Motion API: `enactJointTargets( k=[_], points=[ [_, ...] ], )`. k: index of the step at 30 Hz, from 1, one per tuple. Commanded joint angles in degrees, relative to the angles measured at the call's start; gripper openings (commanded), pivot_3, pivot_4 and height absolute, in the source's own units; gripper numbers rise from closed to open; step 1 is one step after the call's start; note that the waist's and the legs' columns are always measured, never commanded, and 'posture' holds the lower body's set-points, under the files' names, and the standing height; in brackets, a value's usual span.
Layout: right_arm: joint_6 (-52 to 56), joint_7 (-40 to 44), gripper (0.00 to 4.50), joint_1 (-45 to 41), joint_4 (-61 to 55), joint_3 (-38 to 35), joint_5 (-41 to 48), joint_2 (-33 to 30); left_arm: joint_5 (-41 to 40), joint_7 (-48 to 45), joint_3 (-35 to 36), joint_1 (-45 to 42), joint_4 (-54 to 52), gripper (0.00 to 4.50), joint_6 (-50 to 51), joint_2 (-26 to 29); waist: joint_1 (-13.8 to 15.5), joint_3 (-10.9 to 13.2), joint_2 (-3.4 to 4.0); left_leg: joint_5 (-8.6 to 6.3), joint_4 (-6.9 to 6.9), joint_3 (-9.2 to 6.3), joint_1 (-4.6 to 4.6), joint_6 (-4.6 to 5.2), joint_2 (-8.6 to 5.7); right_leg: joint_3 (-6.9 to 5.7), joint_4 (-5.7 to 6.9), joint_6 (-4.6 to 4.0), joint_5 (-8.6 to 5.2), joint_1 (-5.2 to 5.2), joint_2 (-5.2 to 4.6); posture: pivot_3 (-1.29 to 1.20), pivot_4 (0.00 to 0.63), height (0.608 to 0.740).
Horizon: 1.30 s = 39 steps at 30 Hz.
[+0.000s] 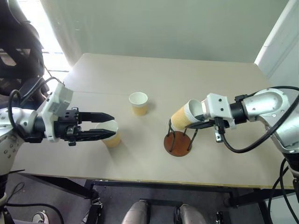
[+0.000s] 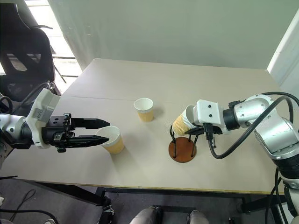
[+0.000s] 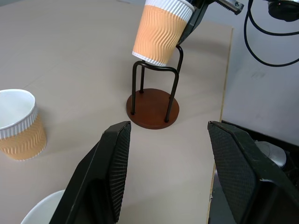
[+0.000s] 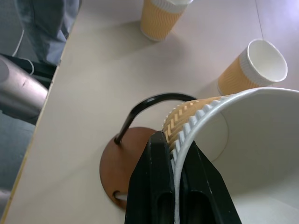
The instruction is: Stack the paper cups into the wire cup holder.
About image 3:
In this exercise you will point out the silver robot body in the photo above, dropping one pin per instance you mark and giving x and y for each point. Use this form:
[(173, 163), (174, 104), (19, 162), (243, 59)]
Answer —
[(273, 154)]

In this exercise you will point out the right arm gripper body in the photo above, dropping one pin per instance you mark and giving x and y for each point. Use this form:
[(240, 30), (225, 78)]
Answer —
[(230, 5)]

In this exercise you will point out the orange ribbed paper cup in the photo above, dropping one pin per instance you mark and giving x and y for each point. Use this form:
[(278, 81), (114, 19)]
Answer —
[(21, 137), (156, 35)]

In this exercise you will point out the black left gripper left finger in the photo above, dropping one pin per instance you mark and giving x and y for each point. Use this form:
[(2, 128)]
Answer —
[(93, 177)]

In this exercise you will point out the white paper cup rim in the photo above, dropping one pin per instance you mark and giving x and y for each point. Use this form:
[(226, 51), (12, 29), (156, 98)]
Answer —
[(39, 207)]

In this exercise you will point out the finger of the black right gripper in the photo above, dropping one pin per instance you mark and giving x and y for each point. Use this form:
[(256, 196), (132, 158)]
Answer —
[(194, 23)]

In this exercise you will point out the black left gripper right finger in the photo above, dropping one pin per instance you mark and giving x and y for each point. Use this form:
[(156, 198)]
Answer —
[(245, 182)]

